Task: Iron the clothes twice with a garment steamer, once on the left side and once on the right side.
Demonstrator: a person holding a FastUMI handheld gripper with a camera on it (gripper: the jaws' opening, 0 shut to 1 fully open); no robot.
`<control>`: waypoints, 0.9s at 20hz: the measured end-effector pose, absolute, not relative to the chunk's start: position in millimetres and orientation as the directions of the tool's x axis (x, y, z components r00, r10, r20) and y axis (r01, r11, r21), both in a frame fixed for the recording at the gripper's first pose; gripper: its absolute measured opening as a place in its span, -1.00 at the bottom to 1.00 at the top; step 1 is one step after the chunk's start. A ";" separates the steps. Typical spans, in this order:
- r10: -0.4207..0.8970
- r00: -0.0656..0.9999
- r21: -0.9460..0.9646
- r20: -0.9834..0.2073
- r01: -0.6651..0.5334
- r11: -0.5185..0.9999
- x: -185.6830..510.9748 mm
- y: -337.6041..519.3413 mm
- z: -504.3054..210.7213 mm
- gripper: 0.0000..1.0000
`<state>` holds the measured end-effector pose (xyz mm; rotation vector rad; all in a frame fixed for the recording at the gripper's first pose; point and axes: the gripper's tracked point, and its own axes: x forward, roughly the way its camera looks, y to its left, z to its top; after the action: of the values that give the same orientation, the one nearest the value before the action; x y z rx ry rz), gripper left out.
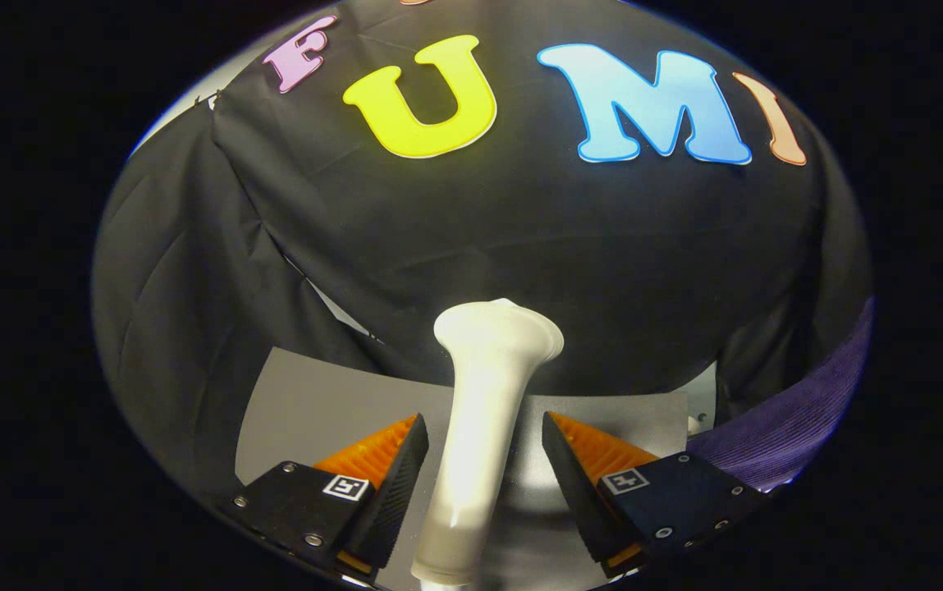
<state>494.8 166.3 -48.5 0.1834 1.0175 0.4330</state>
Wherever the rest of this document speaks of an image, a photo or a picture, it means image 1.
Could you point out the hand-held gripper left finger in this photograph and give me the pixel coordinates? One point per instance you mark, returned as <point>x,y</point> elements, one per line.
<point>397,484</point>

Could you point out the grey drawer cabinet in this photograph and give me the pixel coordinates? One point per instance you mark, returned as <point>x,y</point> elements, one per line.
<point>315,402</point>

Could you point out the white garment steamer head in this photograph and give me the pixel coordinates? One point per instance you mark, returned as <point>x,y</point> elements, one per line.
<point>479,410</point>

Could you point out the black backdrop cloth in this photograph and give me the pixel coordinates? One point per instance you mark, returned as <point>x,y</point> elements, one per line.
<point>520,246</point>

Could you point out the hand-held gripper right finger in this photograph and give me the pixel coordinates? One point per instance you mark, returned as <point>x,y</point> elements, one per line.
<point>574,484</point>

